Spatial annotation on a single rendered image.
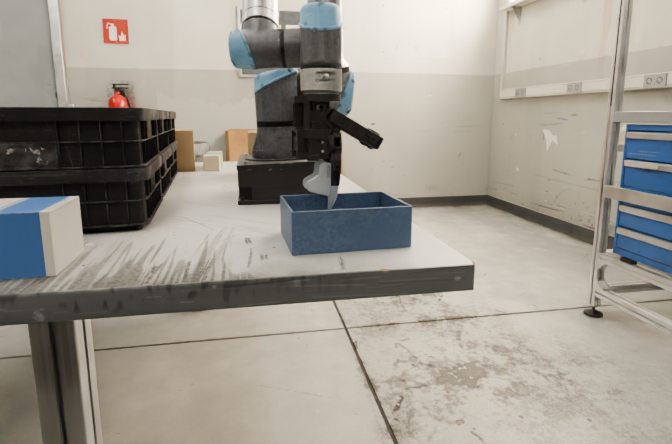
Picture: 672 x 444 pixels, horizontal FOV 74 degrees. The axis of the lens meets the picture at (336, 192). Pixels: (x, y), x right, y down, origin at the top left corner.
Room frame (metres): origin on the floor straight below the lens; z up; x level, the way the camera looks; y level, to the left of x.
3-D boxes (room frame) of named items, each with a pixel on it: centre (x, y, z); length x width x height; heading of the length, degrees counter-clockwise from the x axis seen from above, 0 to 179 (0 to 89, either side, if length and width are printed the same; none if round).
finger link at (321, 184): (0.81, 0.03, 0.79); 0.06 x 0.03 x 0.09; 104
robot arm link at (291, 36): (0.93, 0.04, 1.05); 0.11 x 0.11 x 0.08; 0
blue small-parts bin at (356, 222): (0.76, -0.01, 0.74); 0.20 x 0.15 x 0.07; 104
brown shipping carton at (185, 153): (1.79, 0.73, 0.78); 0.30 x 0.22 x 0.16; 108
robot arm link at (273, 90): (1.22, 0.15, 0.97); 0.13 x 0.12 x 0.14; 90
